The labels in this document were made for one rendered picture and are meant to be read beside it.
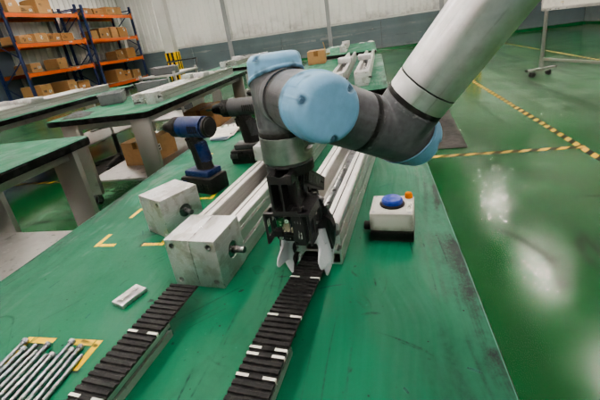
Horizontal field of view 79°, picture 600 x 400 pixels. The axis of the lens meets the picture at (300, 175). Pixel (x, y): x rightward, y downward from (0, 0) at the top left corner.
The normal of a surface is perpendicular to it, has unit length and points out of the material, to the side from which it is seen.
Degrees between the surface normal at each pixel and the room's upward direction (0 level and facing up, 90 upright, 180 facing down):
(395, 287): 0
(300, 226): 90
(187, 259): 90
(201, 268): 90
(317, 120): 90
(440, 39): 73
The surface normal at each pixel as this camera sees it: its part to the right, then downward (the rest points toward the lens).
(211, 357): -0.14, -0.92
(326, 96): 0.38, 0.29
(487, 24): -0.21, 0.53
